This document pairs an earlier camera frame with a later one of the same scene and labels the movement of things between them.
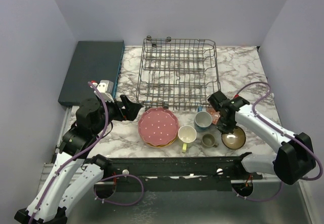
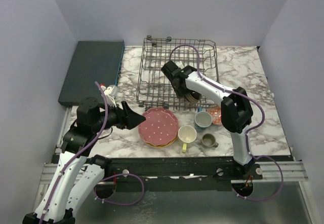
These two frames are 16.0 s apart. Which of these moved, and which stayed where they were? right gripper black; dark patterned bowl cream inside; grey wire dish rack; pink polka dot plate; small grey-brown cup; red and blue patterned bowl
Moved: right gripper black; dark patterned bowl cream inside
Stayed: small grey-brown cup; pink polka dot plate; red and blue patterned bowl; grey wire dish rack
